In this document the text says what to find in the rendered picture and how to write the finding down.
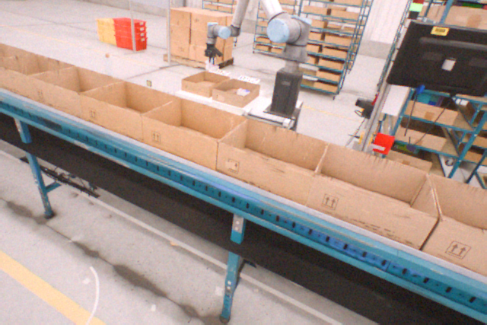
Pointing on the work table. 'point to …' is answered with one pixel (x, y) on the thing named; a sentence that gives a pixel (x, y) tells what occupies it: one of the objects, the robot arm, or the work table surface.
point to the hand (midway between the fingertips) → (212, 66)
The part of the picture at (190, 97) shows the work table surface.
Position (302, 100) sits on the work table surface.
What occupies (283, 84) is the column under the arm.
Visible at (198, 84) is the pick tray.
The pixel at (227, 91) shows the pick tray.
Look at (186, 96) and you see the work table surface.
